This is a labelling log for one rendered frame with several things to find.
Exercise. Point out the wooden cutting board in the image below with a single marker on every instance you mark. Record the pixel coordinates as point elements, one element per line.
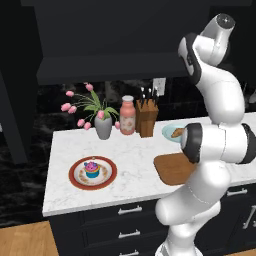
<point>173,170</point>

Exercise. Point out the dark drawer front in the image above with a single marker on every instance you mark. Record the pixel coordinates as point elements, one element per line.
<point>100,235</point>
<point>100,213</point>
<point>251,191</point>

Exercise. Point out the grey vase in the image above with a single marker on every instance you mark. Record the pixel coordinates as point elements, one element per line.
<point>103,128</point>

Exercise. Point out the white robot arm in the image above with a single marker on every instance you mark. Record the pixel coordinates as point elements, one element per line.
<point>216,100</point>

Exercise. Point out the red rimmed plate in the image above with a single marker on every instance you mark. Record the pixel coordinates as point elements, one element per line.
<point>76,175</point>

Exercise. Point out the pink jar with white lid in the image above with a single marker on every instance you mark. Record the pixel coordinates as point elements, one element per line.
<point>127,116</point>

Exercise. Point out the dark cabinet door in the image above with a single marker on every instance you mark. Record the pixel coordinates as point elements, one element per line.
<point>13,110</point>

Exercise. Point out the brown croissant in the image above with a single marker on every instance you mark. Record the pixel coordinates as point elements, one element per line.
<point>176,132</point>

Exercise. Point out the dark cupboard door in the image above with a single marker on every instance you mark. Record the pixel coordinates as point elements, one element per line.
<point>240,233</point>

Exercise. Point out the pink tulip bunch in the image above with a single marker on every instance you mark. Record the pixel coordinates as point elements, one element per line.
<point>95,103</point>

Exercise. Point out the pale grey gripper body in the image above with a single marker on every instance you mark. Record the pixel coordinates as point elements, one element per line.
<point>252,98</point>

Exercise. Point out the teal plate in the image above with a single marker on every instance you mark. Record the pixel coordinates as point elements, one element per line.
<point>167,131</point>

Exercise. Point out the colourful cupcake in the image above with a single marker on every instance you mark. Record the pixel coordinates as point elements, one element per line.
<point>91,170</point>

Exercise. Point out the wooden knife block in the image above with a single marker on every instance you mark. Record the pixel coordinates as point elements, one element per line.
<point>146,118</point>

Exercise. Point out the dark overhead cabinet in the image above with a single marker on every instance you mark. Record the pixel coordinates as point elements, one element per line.
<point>110,40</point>

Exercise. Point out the white wall socket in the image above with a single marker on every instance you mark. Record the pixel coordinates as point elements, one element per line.
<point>159,86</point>

